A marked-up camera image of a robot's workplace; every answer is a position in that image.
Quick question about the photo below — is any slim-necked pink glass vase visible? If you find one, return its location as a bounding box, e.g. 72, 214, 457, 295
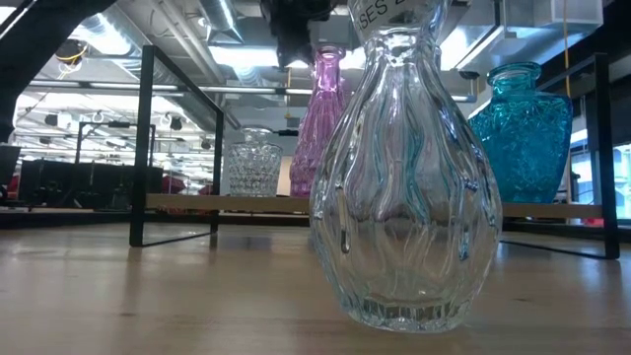
289, 44, 356, 198

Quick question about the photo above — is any hobnail clear glass vase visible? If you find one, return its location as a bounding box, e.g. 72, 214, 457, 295
225, 126, 286, 197

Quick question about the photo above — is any wavy ribbed clear glass vase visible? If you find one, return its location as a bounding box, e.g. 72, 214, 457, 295
309, 0, 504, 334

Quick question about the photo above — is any teal glass vase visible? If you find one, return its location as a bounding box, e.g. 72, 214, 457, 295
467, 61, 574, 205

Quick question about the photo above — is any grey ceiling pipe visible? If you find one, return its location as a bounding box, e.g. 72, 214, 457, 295
27, 78, 474, 104

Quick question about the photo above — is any white ceiling air unit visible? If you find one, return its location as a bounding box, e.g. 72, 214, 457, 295
531, 0, 605, 34

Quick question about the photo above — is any black office furniture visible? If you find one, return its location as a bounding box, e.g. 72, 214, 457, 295
19, 160, 164, 211

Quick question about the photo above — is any silver ventilation duct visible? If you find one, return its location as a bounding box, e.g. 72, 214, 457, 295
68, 0, 233, 114

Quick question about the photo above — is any wooden shelf with black frame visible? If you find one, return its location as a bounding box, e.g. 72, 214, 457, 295
128, 44, 621, 261

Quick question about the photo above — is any black ceiling cable reel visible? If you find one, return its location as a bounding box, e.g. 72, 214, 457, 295
52, 37, 90, 68

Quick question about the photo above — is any yellow hanging cable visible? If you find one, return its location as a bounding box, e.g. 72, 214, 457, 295
561, 0, 572, 98

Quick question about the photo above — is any black metal table frame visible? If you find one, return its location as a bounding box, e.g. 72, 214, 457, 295
0, 209, 631, 243

